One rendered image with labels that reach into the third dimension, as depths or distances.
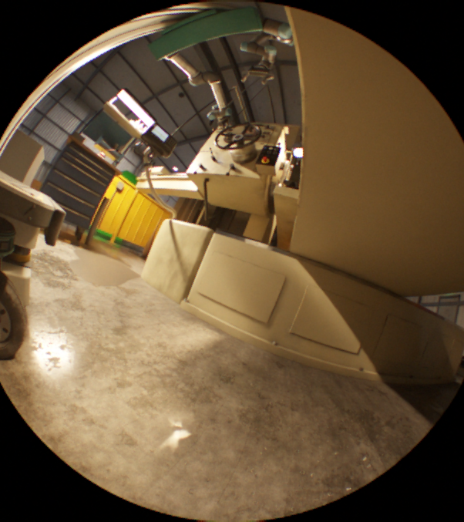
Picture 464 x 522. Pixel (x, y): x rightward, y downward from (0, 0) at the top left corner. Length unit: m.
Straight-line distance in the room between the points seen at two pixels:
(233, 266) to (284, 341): 0.57
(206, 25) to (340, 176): 1.02
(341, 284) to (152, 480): 1.09
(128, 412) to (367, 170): 0.65
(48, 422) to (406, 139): 0.69
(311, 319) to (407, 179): 0.83
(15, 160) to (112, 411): 1.26
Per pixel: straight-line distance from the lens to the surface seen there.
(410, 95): 0.30
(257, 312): 0.96
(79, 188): 2.04
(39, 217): 0.24
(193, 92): 10.53
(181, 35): 1.21
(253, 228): 1.73
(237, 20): 1.07
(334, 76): 0.27
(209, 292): 1.04
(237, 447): 0.41
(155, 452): 0.35
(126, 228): 3.62
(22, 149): 1.30
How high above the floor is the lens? 0.33
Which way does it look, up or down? 5 degrees up
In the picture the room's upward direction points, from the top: 22 degrees clockwise
